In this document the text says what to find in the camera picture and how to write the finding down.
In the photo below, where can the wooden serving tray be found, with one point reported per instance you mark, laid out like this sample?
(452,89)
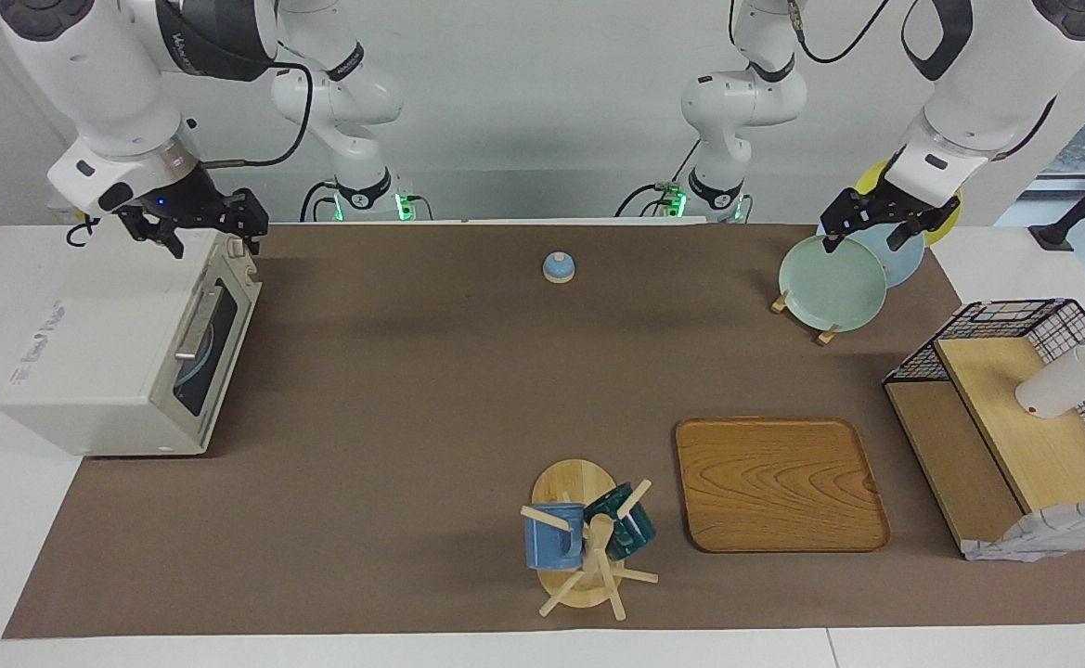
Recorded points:
(779,482)

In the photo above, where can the yellow racked plate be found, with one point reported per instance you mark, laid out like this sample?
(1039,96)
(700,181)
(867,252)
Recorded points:
(876,176)

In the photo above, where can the wooden stepped shelf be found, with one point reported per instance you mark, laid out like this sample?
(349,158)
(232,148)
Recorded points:
(1034,455)

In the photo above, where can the wooden plate rack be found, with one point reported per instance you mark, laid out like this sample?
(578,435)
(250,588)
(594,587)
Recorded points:
(828,336)

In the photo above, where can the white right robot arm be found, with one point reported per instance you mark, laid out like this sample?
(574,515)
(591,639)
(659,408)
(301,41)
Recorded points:
(96,83)

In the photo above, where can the wooden mug tree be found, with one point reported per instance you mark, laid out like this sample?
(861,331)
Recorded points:
(574,482)

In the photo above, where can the white patterned cloth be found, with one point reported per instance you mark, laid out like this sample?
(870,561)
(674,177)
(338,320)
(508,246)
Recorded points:
(1043,538)

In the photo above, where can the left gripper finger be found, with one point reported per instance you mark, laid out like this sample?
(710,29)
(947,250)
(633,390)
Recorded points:
(833,243)
(902,237)

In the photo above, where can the white toaster oven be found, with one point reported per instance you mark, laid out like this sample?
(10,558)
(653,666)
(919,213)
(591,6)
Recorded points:
(106,353)

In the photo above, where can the dark green mug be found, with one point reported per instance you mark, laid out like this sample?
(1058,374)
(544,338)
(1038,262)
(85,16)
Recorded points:
(635,533)

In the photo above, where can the pale green racked plate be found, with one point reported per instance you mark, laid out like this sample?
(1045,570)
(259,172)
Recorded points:
(830,283)

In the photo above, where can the white plastic cup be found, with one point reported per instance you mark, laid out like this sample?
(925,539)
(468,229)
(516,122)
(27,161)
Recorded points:
(1062,385)

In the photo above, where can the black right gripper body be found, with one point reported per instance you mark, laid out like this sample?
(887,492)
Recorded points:
(194,204)

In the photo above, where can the brown table mat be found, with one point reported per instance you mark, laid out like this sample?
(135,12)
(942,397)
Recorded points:
(468,445)

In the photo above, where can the blue mug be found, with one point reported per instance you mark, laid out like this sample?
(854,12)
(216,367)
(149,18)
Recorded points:
(549,543)

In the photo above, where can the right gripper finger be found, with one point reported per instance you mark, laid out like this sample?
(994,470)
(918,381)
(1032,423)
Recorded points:
(174,246)
(251,243)

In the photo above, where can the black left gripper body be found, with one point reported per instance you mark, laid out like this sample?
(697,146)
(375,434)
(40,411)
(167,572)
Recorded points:
(890,206)

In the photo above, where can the light blue racked plate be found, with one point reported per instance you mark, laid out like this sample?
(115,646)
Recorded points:
(904,264)

